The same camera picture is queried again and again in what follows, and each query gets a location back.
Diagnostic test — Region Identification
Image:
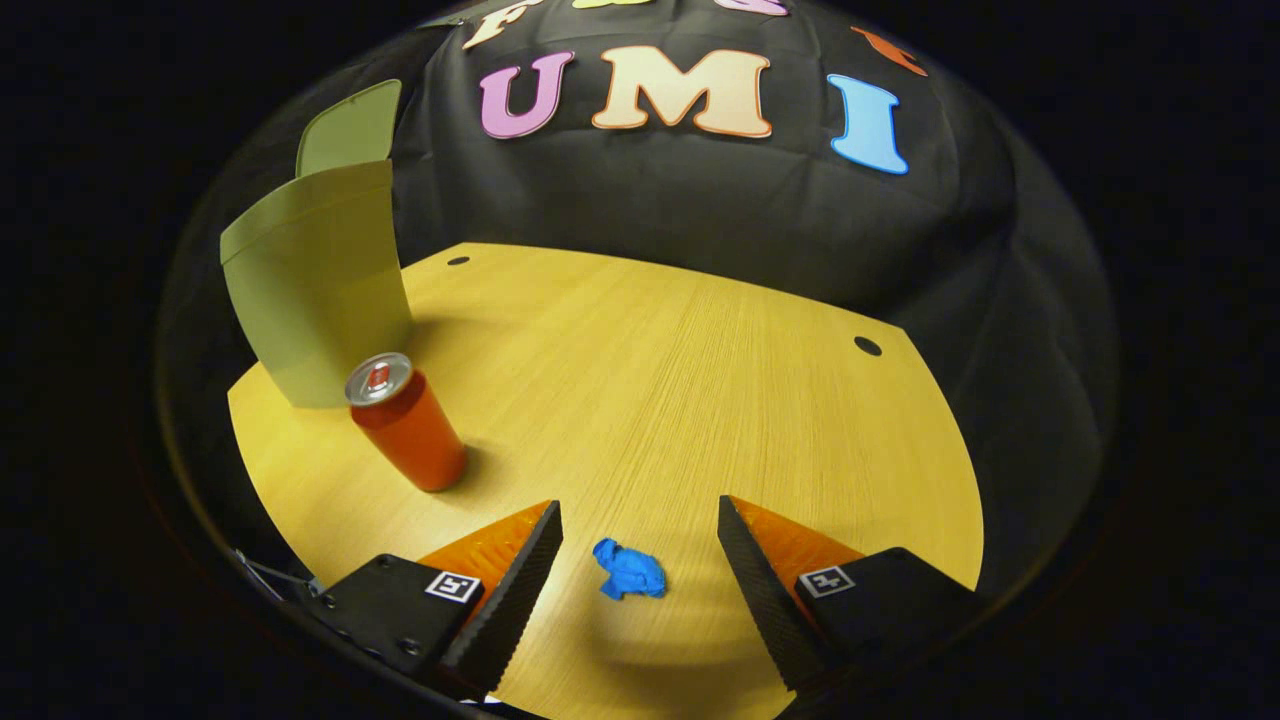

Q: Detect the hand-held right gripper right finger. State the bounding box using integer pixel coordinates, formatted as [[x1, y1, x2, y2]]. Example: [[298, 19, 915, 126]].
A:
[[717, 495, 991, 693]]

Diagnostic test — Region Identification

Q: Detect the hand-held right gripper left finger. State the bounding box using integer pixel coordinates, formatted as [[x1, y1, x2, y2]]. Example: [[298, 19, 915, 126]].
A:
[[300, 500, 564, 701]]

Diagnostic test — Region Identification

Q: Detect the blue paper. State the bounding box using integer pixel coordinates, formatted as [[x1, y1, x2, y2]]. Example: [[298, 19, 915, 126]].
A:
[[592, 538, 668, 601]]

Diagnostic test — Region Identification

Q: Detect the orange pop can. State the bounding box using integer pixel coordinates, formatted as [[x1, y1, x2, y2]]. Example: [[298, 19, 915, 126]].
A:
[[345, 352, 469, 493]]

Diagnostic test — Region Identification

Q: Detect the green desktop garbage bin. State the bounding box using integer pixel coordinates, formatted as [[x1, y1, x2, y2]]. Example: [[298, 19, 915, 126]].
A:
[[220, 78, 416, 409]]

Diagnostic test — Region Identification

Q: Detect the wooden desktop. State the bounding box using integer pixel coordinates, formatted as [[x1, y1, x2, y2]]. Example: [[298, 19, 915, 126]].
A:
[[228, 242, 986, 720]]

